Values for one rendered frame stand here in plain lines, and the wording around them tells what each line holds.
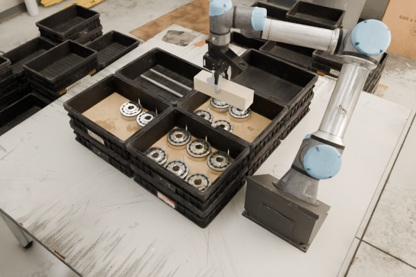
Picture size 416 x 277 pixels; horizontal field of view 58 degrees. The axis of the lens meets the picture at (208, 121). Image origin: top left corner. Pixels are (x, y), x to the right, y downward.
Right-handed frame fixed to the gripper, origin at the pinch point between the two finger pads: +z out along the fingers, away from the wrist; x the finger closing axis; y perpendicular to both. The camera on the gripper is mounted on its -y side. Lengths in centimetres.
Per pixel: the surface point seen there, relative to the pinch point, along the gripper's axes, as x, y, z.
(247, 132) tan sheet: -7.3, -8.7, 25.8
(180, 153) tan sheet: 19.5, 8.0, 25.7
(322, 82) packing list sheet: -78, -17, 39
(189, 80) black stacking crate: -23.0, 35.2, 25.8
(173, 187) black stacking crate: 36.4, -1.8, 23.2
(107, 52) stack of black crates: -63, 147, 70
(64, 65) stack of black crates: -23, 146, 59
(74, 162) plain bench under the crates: 42, 51, 39
